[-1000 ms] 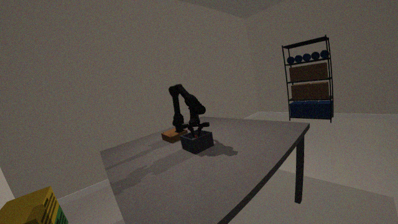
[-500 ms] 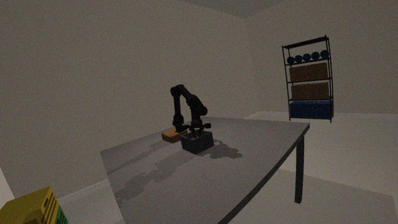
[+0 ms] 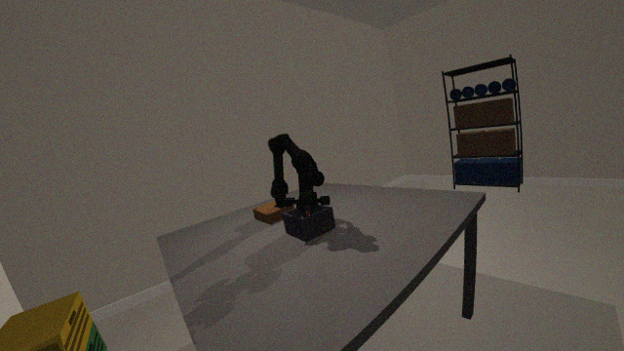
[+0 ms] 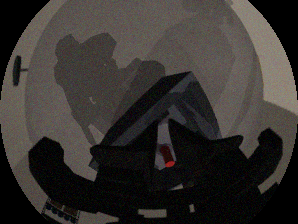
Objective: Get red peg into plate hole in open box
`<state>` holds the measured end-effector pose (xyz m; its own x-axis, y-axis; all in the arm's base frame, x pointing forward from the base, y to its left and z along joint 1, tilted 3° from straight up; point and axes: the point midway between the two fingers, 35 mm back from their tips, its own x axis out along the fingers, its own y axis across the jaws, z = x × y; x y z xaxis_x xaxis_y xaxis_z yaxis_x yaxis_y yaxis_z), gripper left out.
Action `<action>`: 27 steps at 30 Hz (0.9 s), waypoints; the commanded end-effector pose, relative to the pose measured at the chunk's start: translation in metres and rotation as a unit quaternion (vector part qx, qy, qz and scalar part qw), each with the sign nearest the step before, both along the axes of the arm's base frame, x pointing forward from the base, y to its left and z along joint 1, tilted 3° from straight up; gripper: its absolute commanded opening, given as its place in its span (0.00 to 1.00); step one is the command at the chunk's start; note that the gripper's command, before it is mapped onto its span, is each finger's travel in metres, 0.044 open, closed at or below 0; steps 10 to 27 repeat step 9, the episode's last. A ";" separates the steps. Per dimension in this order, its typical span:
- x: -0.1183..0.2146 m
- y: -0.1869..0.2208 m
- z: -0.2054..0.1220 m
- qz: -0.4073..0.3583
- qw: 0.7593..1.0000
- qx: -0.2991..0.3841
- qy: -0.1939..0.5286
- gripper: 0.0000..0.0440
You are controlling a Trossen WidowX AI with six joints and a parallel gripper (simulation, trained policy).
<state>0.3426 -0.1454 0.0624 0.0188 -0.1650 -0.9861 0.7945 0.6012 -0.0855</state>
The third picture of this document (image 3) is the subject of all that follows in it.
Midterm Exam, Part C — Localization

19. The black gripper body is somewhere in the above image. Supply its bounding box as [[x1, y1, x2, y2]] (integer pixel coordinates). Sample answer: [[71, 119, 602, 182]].
[[283, 185, 331, 207]]

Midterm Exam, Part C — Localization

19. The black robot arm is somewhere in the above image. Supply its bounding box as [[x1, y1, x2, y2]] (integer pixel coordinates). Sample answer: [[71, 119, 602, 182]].
[[268, 134, 325, 209]]

